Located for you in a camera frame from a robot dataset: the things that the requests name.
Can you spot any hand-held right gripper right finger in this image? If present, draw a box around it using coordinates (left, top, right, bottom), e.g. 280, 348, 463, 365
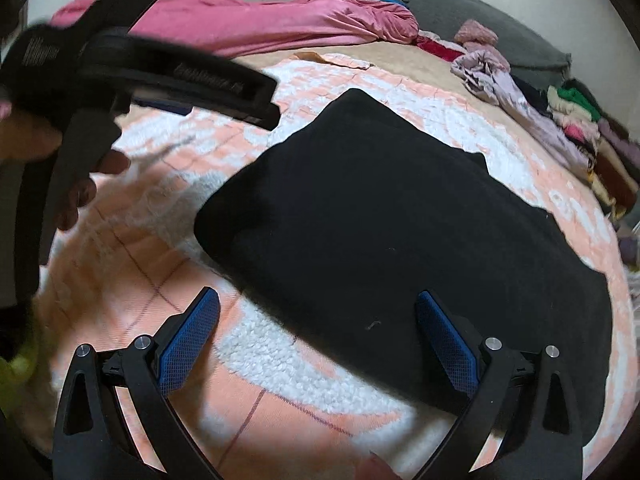
412, 290, 586, 480

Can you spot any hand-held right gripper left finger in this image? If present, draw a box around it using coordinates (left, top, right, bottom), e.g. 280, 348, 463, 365
51, 286, 223, 480

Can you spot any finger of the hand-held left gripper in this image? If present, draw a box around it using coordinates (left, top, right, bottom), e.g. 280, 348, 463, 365
120, 35, 282, 132

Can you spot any black sweater with orange cuffs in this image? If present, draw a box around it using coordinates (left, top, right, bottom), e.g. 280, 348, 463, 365
194, 88, 613, 448

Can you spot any stack of folded clothes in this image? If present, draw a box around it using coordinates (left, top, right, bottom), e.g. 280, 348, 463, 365
510, 72, 640, 221

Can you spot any person's left hand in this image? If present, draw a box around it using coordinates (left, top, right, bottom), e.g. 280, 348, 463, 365
0, 105, 132, 233

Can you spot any pink duvet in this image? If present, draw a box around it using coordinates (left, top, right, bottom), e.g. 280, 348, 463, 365
50, 0, 420, 58

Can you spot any peach and white fleece blanket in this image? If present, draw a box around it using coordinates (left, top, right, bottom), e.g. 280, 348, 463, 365
20, 52, 636, 480

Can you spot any yellow-green cloth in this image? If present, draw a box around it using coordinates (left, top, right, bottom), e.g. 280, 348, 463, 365
0, 305, 38, 416

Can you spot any purple bundled cloth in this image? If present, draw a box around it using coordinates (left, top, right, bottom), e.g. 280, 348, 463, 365
617, 234, 640, 272

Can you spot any red cloth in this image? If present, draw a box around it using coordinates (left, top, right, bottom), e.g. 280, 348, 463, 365
417, 32, 468, 61

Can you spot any lilac crumpled garment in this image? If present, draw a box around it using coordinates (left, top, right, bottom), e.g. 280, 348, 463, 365
450, 42, 593, 178

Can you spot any pink knit garment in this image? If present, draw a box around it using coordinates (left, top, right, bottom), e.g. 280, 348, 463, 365
454, 19, 500, 46

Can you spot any grey pillow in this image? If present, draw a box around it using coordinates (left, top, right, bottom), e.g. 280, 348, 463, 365
310, 0, 572, 81

